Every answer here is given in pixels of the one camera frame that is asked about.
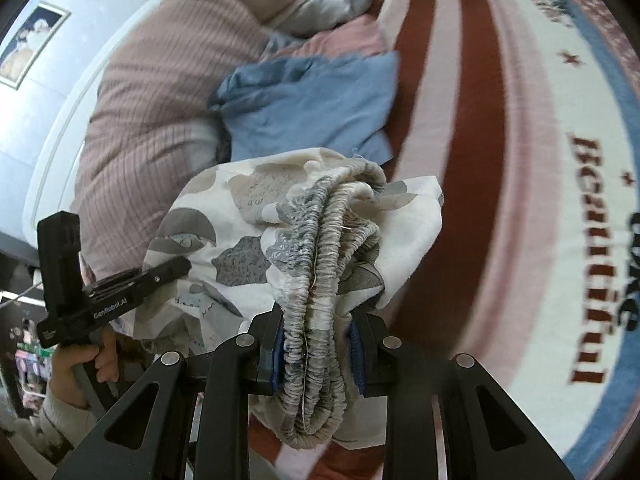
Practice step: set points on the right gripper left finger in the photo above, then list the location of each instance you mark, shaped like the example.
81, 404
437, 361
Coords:
185, 414

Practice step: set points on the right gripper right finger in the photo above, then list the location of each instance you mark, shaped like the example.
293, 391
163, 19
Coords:
445, 418

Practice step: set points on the bear print pajama pants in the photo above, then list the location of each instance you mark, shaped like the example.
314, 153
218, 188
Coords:
313, 232

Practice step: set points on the left forearm grey sleeve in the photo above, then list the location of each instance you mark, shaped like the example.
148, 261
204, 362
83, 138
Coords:
60, 424

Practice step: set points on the person's left hand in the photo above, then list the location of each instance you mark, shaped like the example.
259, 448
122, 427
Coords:
68, 361

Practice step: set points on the pink striped duvet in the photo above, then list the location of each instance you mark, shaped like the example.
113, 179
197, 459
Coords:
151, 130

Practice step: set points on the blue folded garment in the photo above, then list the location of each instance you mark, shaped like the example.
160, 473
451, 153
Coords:
290, 104

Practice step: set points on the striped polka dot blanket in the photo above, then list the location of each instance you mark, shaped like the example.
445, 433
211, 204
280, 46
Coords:
527, 112

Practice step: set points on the framed wall photo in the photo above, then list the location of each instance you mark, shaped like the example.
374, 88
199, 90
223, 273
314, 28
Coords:
27, 43

